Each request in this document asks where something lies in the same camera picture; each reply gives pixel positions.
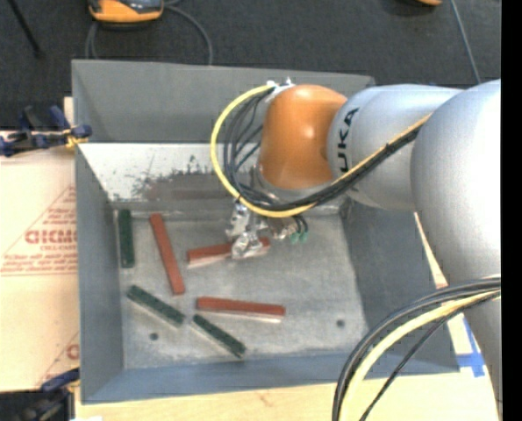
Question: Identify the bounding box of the brown cardboard board red print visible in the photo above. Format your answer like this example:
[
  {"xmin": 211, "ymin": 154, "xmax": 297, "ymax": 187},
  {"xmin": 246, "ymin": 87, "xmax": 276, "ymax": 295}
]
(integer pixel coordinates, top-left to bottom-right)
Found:
[{"xmin": 0, "ymin": 128, "xmax": 82, "ymax": 395}]

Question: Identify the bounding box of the grey metal bin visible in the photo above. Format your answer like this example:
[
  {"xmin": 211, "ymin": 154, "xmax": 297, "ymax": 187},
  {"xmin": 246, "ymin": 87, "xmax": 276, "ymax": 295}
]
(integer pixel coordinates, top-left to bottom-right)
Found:
[{"xmin": 70, "ymin": 59, "xmax": 461, "ymax": 405}]

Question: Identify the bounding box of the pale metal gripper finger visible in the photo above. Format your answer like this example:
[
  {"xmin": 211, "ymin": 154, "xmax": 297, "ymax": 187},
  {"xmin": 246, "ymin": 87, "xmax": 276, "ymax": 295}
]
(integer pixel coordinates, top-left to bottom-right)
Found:
[
  {"xmin": 232, "ymin": 232, "xmax": 271, "ymax": 261},
  {"xmin": 225, "ymin": 202, "xmax": 251, "ymax": 240}
]

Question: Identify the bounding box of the red-brown flat block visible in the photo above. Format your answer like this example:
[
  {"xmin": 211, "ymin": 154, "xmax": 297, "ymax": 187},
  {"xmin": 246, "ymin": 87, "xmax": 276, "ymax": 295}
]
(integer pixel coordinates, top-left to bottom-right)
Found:
[
  {"xmin": 195, "ymin": 296, "xmax": 287, "ymax": 325},
  {"xmin": 148, "ymin": 212, "xmax": 187, "ymax": 296},
  {"xmin": 185, "ymin": 237, "xmax": 272, "ymax": 270}
]

